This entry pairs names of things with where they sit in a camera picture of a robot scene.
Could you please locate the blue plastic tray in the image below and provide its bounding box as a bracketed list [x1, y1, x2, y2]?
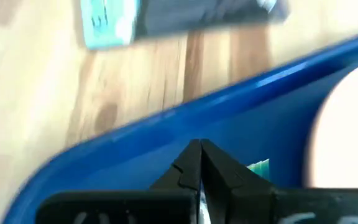
[1, 29, 358, 224]

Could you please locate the green plastic cutlery piece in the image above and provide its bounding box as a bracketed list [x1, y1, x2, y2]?
[198, 158, 271, 224]

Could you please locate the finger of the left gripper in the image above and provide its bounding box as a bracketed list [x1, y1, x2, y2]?
[149, 139, 203, 192]
[201, 139, 275, 224]

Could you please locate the round brown plate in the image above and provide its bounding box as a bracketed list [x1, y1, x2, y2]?
[303, 55, 358, 189]

